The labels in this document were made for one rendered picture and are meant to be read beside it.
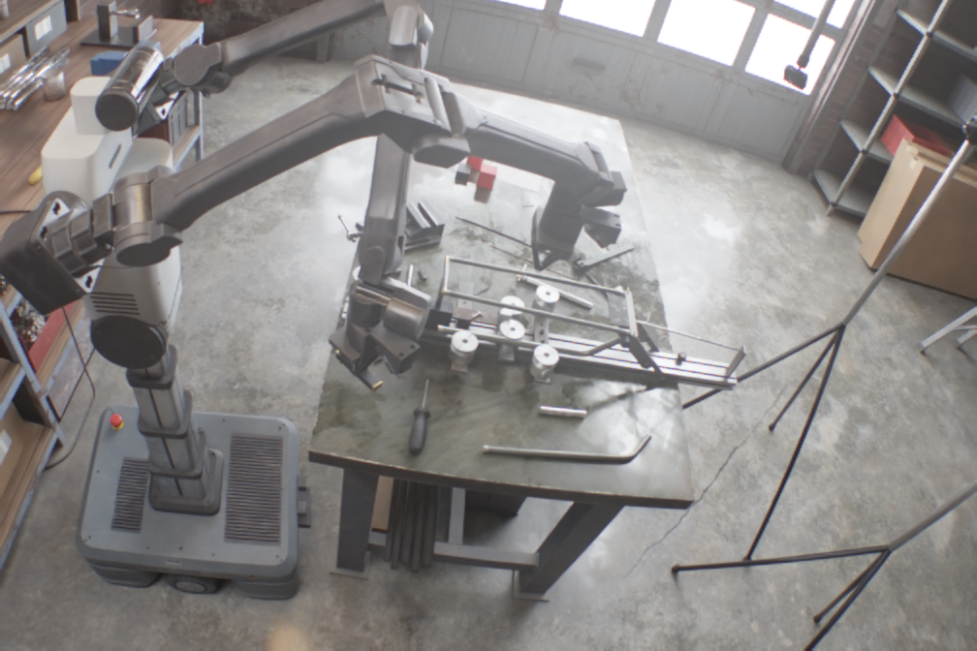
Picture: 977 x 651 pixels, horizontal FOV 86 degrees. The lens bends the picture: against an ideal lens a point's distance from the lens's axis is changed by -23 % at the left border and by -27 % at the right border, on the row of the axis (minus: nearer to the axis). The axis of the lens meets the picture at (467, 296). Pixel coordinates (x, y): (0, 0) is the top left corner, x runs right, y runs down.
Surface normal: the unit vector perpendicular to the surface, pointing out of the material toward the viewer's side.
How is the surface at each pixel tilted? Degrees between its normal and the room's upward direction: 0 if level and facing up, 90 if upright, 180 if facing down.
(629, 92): 90
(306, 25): 57
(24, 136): 0
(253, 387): 0
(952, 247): 82
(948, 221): 82
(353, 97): 46
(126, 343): 90
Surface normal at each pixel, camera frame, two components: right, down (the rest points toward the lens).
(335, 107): -0.31, -0.16
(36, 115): 0.20, -0.69
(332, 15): -0.11, 0.17
